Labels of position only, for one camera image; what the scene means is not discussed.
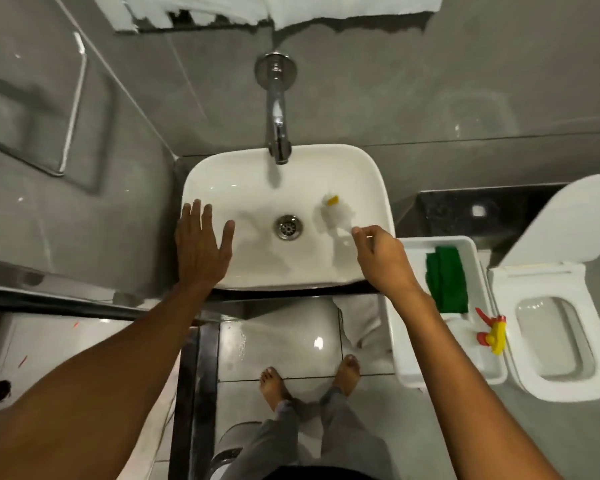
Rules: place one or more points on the person's right hand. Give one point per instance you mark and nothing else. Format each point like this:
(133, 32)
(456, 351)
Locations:
(382, 259)

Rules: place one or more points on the person's left hand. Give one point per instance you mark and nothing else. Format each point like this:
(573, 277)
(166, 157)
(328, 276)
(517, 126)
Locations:
(199, 254)

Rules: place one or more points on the person's left middle finger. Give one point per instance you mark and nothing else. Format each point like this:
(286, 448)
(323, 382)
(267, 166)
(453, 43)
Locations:
(197, 215)

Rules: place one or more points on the person's left thumb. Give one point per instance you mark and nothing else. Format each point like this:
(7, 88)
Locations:
(228, 237)

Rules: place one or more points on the person's right fingers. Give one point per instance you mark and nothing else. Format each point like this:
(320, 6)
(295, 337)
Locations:
(365, 237)

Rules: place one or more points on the person's left forearm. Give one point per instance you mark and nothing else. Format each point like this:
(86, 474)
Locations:
(95, 389)

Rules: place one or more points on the person's right forearm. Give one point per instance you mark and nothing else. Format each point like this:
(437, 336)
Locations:
(470, 389)

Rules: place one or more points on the chrome sink drain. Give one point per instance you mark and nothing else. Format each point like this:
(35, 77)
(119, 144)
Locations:
(288, 227)

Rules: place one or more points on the white ceramic sink basin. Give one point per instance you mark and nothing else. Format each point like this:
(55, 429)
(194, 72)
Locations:
(260, 184)

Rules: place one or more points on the white cloth on floor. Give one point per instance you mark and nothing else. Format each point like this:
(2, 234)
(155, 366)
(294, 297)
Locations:
(362, 319)

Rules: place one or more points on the black stone counter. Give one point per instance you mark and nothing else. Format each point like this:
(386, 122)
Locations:
(445, 209)

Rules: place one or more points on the green cleaning cloth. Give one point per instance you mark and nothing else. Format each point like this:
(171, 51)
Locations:
(447, 282)

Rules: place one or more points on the white plastic tray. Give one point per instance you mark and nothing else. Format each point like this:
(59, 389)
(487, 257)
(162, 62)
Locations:
(410, 354)

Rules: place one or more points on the person's right foot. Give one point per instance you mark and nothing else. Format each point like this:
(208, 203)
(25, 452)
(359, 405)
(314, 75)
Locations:
(347, 374)

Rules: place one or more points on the person's foot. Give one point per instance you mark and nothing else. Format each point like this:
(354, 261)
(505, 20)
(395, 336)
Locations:
(347, 374)
(275, 389)

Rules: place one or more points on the person's left foot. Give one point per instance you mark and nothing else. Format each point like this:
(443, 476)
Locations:
(275, 389)

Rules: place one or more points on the black metal sink stand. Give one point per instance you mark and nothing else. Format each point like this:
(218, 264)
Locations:
(195, 394)

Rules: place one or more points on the spray bottle with yellow nozzle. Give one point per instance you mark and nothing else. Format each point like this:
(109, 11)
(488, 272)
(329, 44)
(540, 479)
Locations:
(495, 334)

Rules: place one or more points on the white toilet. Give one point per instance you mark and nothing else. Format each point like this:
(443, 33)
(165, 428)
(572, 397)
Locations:
(555, 314)

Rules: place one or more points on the grey trousers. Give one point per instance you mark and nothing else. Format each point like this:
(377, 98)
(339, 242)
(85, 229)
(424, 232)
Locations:
(330, 439)

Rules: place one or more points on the chrome round bin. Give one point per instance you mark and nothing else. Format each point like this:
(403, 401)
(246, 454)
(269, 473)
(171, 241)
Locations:
(230, 449)

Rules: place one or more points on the white hanging towel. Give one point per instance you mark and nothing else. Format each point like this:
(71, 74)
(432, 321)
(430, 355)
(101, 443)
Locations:
(300, 7)

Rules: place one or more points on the chrome wall faucet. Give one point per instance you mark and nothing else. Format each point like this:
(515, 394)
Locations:
(277, 104)

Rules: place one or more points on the chrome wall towel rail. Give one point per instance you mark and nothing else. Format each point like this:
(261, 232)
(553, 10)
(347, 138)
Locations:
(72, 104)

